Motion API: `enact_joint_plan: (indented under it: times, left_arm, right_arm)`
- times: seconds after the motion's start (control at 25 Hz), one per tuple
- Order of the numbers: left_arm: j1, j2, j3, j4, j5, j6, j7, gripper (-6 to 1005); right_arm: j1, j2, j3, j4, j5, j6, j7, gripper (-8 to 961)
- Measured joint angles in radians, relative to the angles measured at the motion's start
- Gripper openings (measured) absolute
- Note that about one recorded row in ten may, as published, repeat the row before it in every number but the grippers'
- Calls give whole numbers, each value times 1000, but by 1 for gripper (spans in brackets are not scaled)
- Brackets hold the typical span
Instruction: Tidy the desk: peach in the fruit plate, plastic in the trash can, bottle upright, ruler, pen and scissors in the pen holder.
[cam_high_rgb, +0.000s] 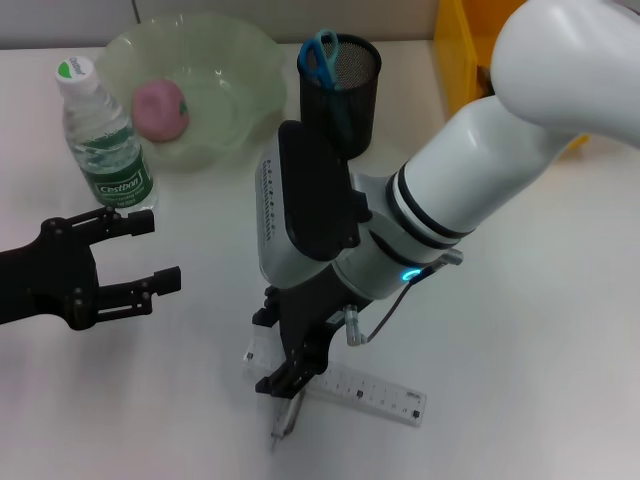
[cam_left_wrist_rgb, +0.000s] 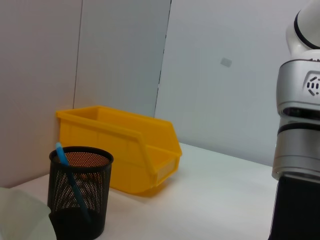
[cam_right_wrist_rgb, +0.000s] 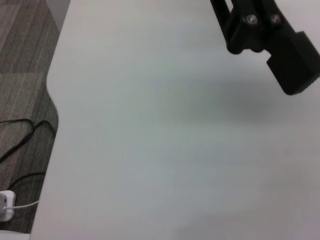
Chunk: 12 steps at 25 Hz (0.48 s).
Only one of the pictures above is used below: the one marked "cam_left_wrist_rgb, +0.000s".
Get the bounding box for yellow plastic bin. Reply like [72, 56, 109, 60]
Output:
[55, 105, 183, 197]

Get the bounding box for blue scissors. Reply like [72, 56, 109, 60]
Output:
[55, 142, 92, 223]

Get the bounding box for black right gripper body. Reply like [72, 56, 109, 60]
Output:
[267, 174, 320, 240]

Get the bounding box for pale green wavy fruit bowl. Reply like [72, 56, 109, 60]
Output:
[0, 186, 58, 240]

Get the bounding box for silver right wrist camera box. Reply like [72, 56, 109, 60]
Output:
[277, 59, 320, 118]

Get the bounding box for black mesh pen holder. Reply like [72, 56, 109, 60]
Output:
[48, 146, 115, 240]

